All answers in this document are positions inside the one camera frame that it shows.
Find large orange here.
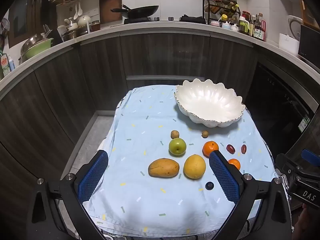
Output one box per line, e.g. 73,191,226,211
202,141,219,158

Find dish soap bottle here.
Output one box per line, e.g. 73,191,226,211
0,51,11,79

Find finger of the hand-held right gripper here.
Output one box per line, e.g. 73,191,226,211
301,149,320,161
275,153,304,180

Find person's right hand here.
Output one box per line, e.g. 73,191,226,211
292,203,320,240

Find white kitchen countertop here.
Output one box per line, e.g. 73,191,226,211
0,21,320,100

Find dark wood wall cabinet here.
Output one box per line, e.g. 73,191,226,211
7,0,57,48

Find black countertop appliance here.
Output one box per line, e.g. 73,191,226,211
298,24,320,63

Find black gas stove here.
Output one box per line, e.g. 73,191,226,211
123,15,206,25

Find yellow lemon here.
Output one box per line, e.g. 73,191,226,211
183,154,206,179

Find yellow mango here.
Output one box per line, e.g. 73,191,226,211
148,158,180,178

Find white scalloped bowl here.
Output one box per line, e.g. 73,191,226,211
174,78,246,128

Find white box appliance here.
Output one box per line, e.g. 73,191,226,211
279,33,300,55

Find small orange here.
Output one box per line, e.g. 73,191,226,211
227,158,241,171

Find light blue patterned tablecloth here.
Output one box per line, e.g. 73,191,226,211
82,85,279,237

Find black utensil holder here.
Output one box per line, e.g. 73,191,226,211
41,24,63,47

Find green lidded jug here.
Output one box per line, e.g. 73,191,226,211
239,16,250,34

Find black wire spice rack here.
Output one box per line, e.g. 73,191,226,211
203,0,241,25

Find green apple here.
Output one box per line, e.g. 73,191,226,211
168,138,187,155

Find black wok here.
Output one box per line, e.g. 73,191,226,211
111,5,159,19

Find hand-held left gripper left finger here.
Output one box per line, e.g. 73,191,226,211
26,149,109,240

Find white rice cooker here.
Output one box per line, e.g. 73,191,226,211
287,15,304,41

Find brown cutting board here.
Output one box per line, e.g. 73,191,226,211
99,0,123,25

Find white hanging spoons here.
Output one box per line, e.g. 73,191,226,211
73,2,84,19

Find black built-in dishwasher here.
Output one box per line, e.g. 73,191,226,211
244,62,316,153

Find green basin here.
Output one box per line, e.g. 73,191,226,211
24,38,54,59

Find white teapot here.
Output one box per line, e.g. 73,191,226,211
78,15,92,28

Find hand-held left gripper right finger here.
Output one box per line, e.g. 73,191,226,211
209,150,293,240

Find soy sauce bottle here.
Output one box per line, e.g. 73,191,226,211
253,13,267,41

